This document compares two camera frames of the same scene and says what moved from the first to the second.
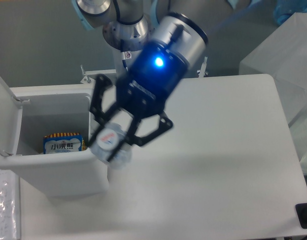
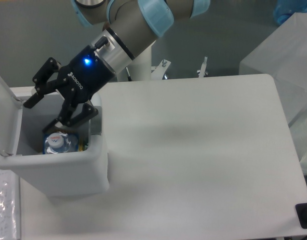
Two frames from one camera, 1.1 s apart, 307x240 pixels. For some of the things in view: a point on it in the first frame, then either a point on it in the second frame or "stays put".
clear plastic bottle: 110,144 to 59,142
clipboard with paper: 7,204 stays put
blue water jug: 283,9 stays put
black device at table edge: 305,213 stays put
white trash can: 23,114 stays put
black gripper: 156,71 to 87,76
